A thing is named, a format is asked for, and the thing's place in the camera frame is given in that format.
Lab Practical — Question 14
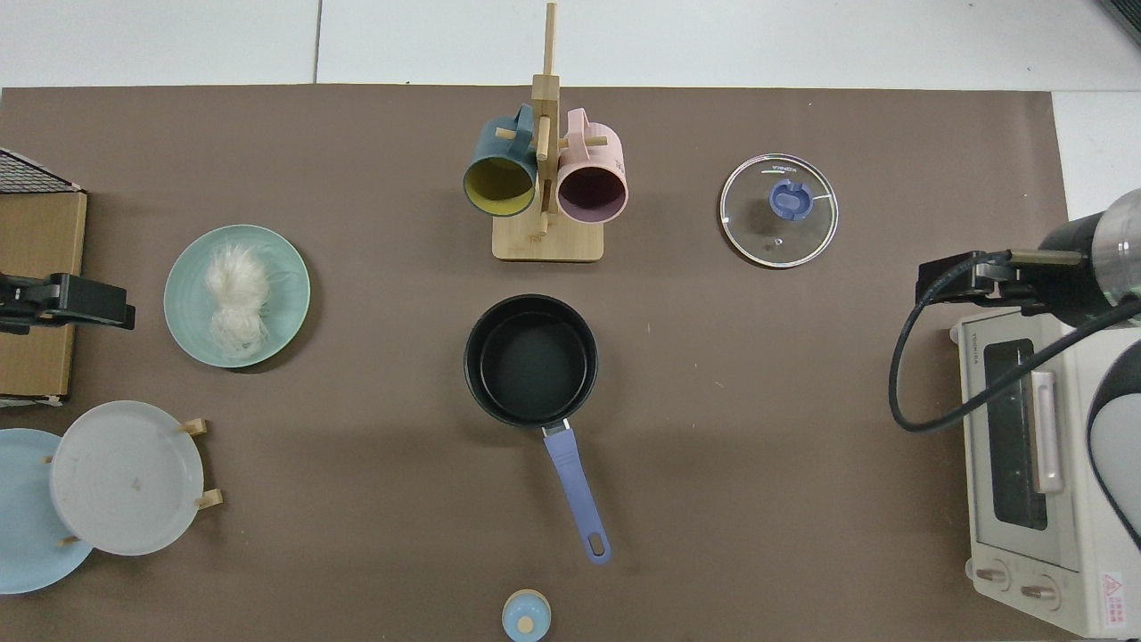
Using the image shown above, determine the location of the wooden cup stand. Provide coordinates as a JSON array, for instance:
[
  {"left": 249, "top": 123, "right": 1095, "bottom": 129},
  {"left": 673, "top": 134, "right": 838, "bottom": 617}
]
[{"left": 492, "top": 2, "right": 605, "bottom": 263}]

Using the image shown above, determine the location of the light blue plate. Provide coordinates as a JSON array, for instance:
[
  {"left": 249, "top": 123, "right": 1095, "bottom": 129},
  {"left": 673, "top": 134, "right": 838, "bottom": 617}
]
[{"left": 0, "top": 429, "right": 94, "bottom": 595}]

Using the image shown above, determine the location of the wooden plate rack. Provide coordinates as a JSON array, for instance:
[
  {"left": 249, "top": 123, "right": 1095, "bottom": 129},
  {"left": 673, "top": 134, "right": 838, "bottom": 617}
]
[{"left": 45, "top": 417, "right": 225, "bottom": 547}]

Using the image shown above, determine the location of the wire basket wooden floor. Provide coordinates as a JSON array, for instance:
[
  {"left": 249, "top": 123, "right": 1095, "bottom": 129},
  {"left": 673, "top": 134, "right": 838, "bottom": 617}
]
[{"left": 0, "top": 147, "right": 88, "bottom": 407}]

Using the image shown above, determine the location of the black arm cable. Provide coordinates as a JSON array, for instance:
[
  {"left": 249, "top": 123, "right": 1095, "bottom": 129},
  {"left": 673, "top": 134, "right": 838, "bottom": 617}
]
[{"left": 888, "top": 252, "right": 1141, "bottom": 435}]

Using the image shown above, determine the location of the glass lid blue knob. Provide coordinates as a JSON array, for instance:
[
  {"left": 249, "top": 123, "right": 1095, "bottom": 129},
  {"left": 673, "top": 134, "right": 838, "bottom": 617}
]
[{"left": 719, "top": 153, "right": 840, "bottom": 269}]

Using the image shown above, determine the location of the dark teal cup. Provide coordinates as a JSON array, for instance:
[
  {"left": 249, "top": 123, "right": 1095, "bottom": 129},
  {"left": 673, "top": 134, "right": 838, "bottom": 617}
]
[{"left": 462, "top": 104, "right": 538, "bottom": 218}]

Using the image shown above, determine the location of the grey plate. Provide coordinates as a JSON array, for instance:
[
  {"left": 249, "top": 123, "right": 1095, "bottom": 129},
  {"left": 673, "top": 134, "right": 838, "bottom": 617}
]
[{"left": 49, "top": 400, "right": 205, "bottom": 556}]

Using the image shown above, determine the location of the white vermicelli bundle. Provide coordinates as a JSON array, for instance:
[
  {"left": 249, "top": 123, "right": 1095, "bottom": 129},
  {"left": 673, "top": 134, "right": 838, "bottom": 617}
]
[{"left": 203, "top": 243, "right": 273, "bottom": 359}]

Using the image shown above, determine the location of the small blue round thing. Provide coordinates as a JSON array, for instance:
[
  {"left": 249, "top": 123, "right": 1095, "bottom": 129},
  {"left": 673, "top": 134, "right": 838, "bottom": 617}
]
[{"left": 502, "top": 589, "right": 552, "bottom": 642}]

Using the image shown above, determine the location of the black pot blue handle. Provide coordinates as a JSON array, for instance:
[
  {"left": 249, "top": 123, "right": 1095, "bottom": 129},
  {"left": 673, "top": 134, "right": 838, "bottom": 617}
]
[{"left": 463, "top": 294, "right": 613, "bottom": 565}]

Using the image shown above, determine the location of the teal green plate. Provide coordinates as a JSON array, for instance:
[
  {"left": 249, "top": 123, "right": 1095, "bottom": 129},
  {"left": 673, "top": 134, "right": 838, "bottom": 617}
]
[{"left": 163, "top": 224, "right": 311, "bottom": 369}]

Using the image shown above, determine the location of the brown tablecloth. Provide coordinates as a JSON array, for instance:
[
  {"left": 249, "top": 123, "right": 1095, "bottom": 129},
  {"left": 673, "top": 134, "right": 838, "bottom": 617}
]
[{"left": 0, "top": 85, "right": 1071, "bottom": 642}]

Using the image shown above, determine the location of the pale toaster oven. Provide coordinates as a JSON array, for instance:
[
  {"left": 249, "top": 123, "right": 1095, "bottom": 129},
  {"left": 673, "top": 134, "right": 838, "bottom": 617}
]
[{"left": 949, "top": 308, "right": 1141, "bottom": 639}]

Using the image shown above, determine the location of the pink cup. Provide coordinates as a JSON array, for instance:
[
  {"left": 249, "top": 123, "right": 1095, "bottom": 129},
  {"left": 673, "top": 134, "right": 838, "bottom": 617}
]
[{"left": 556, "top": 108, "right": 629, "bottom": 224}]

